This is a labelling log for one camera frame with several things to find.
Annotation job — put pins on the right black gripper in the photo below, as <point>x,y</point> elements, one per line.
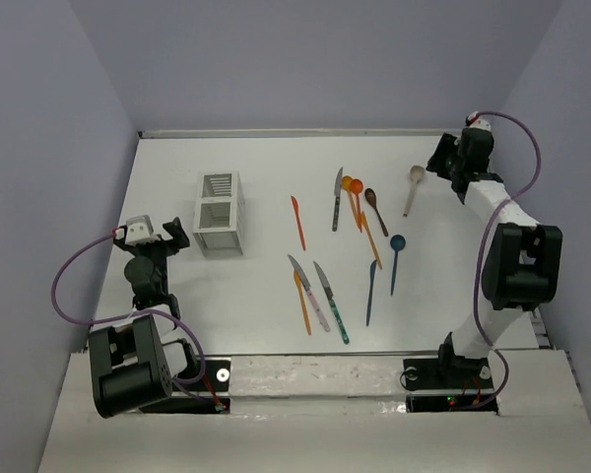
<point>446,144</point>

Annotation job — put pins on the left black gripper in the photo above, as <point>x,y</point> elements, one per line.
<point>177,241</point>

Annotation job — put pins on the beige wooden spoon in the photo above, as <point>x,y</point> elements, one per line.
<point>416,175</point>

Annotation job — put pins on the dark brown wooden spoon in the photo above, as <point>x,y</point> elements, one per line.
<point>371,199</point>

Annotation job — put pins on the red-orange plastic spoon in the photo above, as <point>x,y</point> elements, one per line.
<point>356,189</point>

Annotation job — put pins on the blue plastic spoon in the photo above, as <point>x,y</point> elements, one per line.
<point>397,243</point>

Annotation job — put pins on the yellow-orange plastic spoon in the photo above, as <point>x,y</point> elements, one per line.
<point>347,186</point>

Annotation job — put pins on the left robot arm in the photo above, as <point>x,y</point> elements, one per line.
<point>135,361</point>

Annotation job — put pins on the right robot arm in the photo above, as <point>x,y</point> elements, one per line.
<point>518,258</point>

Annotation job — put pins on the white two-compartment utensil caddy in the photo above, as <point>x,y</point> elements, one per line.
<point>219,214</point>

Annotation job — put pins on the orange plastic knife long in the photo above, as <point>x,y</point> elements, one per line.
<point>366,229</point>

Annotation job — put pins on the red-orange plastic knife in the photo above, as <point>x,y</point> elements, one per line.
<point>298,223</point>

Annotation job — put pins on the blue plastic knife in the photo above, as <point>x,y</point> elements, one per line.
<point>372,272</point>

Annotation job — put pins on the orange plastic knife front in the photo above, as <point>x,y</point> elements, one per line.
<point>299,287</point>

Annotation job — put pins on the white foam front board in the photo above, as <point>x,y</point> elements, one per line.
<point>551,434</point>

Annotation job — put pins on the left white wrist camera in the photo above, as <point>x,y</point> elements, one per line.
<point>139,230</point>

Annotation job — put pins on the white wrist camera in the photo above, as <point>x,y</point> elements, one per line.
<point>475,120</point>
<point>139,230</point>

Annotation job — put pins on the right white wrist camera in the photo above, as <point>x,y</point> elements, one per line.
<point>475,120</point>

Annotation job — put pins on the steel knife dark handle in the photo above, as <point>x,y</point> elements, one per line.
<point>337,199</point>

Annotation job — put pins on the steel knife pink handle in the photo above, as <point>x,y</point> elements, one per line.
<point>307,288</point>

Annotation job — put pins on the aluminium rail back edge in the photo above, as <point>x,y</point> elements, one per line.
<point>292,133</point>

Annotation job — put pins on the aluminium rail edge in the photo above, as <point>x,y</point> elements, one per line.
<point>292,133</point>
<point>540,330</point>

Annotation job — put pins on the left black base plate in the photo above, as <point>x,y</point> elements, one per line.
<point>209,396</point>

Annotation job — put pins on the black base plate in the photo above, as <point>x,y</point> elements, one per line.
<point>430,388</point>
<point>209,396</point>

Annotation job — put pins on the steel knife green handle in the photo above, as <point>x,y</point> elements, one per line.
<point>330,298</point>

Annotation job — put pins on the aluminium rail right edge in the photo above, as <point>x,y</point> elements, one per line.
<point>540,330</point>

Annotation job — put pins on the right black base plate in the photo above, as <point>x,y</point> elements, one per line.
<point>430,388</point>

